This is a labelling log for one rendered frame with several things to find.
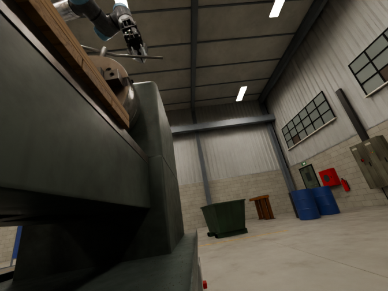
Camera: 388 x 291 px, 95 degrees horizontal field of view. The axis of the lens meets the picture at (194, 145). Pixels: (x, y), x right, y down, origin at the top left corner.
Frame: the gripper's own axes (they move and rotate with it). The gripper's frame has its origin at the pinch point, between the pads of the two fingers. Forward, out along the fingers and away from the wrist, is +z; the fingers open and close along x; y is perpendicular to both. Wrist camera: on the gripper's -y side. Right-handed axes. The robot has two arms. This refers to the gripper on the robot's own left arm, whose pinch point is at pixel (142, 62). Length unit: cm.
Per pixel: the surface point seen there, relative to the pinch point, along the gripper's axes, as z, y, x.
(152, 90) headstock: 12.0, -4.6, -0.7
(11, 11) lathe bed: 42, 48, -12
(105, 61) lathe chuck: 6.5, 11.0, -12.7
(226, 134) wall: -310, -1008, 365
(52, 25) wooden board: 40, 45, -10
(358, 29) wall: -248, -358, 713
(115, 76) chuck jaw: 19.0, 15.0, -10.4
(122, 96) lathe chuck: 24.0, 11.1, -10.9
